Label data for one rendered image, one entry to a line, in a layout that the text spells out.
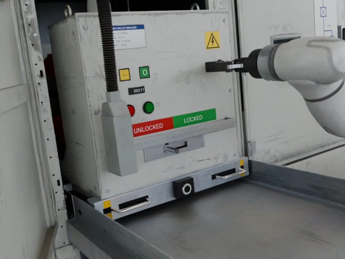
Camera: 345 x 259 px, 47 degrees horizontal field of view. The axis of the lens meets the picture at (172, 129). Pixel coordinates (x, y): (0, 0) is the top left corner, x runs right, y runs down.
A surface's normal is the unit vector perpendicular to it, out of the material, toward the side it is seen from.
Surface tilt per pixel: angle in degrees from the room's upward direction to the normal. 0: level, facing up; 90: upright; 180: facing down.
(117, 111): 61
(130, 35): 90
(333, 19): 90
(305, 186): 90
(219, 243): 0
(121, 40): 90
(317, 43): 38
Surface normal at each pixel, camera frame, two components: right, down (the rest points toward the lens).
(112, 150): -0.83, 0.18
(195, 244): -0.10, -0.98
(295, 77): -0.54, 0.79
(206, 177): 0.56, 0.09
